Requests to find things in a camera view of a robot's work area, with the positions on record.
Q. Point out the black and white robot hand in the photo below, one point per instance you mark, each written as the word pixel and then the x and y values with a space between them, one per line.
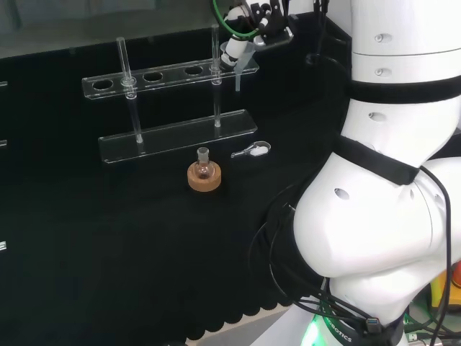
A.
pixel 234 47

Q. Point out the translucent plastic funnel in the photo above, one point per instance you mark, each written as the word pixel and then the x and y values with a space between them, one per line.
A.
pixel 238 81

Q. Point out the clear acrylic funnel stand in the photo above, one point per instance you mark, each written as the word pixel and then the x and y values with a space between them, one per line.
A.
pixel 180 135

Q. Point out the clear glass weighing funnel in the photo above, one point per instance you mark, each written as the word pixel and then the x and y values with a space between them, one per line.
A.
pixel 257 150

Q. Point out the small glass round-bottom flask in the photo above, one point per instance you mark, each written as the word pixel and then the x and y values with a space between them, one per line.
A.
pixel 204 170

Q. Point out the black cloth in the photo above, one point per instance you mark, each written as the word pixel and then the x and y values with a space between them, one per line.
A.
pixel 108 234

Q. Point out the striped white label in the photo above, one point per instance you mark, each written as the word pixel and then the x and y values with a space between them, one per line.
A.
pixel 3 246

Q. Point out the yellow stop button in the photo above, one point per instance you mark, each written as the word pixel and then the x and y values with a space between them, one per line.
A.
pixel 441 292

